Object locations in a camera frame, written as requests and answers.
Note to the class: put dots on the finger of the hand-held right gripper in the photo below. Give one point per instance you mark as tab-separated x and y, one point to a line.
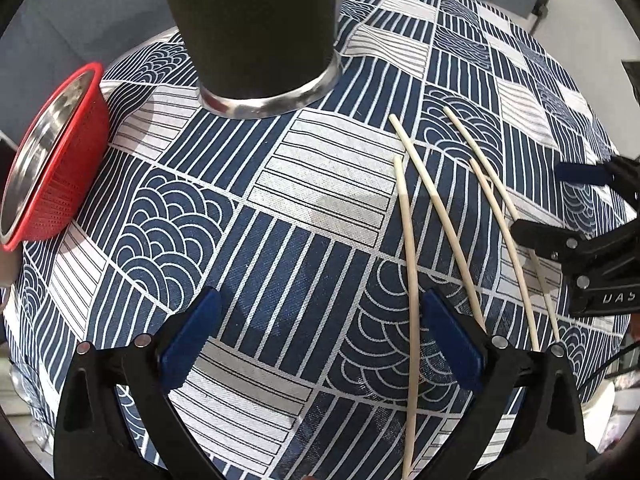
545	237
580	172

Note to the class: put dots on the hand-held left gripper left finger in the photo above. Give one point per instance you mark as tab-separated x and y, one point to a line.
192	340

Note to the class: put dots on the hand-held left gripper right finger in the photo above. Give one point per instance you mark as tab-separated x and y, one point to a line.
452	345

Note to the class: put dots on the pale wooden chopstick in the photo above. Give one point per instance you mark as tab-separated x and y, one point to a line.
440	210
414	280
475	144
525	295

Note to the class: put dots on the black cylindrical utensil holder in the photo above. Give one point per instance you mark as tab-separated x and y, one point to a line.
250	25

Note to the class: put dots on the blue white patterned tablecloth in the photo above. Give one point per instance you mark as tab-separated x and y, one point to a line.
300	260

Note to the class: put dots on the white panel board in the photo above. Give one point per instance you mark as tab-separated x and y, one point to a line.
580	10

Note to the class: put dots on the black backdrop clip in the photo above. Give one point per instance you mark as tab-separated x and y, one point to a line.
540	5

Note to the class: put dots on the clear eyeglasses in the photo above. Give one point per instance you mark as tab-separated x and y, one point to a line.
22	387

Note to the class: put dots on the red plastic colander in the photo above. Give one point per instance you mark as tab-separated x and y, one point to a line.
65	180

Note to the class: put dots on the stainless steel bowl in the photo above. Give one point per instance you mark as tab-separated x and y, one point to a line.
45	130

